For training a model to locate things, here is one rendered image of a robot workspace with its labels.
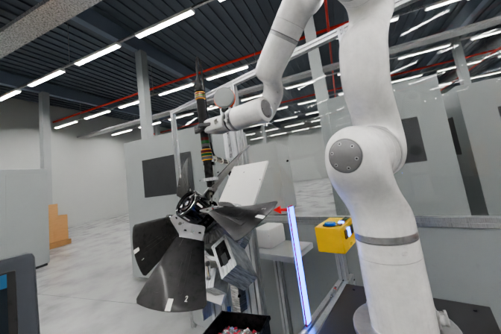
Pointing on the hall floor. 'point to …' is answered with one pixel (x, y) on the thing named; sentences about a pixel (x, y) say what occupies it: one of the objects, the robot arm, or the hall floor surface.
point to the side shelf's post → (282, 297)
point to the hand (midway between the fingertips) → (203, 130)
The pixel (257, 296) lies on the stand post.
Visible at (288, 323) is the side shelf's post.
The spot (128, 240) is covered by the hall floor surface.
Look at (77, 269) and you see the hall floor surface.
